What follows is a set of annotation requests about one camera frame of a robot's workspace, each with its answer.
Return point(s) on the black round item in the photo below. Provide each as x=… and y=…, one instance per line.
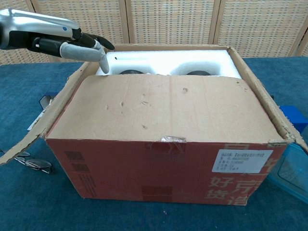
x=197, y=73
x=131, y=72

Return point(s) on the white and blue card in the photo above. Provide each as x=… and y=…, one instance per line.
x=30, y=127

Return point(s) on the woven folding screen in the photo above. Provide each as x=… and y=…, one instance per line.
x=192, y=24

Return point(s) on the solid blue box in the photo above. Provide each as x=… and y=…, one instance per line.
x=296, y=118

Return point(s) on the clear blue plastic lid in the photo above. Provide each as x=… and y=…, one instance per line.
x=291, y=178

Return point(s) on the red cardboard box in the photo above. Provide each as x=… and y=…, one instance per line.
x=168, y=108

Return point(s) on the white foam insert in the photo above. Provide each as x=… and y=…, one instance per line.
x=156, y=60

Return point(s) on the blue glasses case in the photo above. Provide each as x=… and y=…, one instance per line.
x=45, y=101

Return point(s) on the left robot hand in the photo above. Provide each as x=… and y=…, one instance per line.
x=48, y=26

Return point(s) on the black-rimmed eyeglasses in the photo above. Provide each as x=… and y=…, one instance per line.
x=38, y=164

